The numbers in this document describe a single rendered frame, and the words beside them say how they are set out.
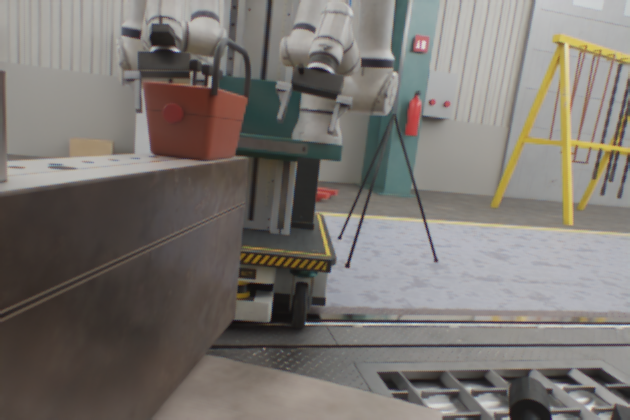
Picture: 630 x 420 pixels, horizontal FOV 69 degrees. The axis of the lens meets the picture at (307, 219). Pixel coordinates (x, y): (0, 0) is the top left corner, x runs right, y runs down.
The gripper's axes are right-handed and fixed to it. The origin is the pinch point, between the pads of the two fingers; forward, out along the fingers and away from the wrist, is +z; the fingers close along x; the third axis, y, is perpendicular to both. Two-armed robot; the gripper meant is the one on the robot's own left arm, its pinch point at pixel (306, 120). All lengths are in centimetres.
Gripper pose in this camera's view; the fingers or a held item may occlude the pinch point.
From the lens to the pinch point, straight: 120.8
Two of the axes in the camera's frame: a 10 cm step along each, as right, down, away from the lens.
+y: -0.4, -2.3, -9.7
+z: -2.6, 9.4, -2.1
